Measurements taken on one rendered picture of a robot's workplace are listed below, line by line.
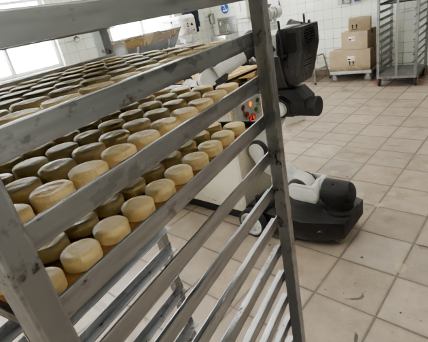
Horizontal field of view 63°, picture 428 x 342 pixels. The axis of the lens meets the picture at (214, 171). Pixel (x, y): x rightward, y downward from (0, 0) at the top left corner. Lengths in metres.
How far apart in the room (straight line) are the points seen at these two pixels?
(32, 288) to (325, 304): 1.68
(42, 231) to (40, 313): 0.08
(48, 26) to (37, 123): 0.09
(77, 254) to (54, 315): 0.12
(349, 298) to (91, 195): 1.67
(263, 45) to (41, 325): 0.62
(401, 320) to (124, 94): 1.66
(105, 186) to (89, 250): 0.09
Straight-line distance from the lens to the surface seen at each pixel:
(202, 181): 0.59
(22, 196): 0.48
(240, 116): 2.21
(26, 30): 0.38
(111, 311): 1.11
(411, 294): 2.02
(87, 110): 0.41
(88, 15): 0.43
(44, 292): 0.37
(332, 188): 2.16
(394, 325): 1.87
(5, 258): 0.34
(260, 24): 0.77
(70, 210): 0.40
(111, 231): 0.50
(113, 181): 0.44
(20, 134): 0.37
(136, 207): 0.54
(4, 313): 0.47
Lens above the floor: 1.39
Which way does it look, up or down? 24 degrees down
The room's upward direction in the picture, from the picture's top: 12 degrees counter-clockwise
